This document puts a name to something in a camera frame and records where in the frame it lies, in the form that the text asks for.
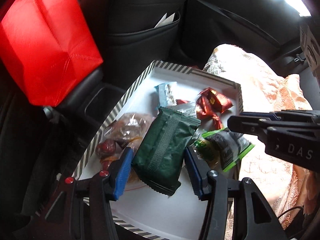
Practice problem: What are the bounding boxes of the striped white tray box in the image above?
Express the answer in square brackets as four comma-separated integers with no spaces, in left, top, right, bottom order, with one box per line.
[72,60,245,240]

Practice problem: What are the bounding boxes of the white paper in pocket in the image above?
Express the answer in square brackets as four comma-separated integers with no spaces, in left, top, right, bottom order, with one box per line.
[154,13,175,29]

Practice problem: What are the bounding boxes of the red foil snack packet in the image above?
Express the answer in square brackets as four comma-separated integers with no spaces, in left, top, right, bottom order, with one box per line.
[195,96,224,130]
[197,87,233,113]

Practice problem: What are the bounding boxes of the peach embroidered cushion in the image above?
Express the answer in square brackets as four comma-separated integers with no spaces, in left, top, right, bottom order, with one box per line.
[203,43,320,240]

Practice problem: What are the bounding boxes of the black green small packet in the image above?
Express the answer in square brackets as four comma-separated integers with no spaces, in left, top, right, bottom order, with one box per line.
[193,127,254,172]

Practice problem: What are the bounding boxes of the green cow biscuit packet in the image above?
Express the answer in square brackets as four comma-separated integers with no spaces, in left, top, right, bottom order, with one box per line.
[100,112,155,148]

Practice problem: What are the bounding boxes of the white pink snack packet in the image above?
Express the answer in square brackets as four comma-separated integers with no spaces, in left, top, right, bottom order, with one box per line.
[174,99,197,118]

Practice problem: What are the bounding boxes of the black car seat back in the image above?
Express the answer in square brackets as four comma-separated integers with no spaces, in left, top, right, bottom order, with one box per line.
[79,0,302,89]

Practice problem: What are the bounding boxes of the dark green snack packet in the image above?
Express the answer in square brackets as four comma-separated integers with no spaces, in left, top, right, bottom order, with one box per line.
[132,107,201,196]

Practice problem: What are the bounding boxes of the clear wrapped red dates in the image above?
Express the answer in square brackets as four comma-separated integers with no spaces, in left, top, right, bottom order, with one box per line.
[95,139,119,170]

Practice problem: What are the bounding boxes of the white blue candy packet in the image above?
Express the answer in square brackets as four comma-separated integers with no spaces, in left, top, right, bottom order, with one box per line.
[155,81,177,107]

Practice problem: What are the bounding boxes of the red bag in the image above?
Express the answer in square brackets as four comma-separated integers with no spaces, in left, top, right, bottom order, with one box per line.
[1,0,103,106]

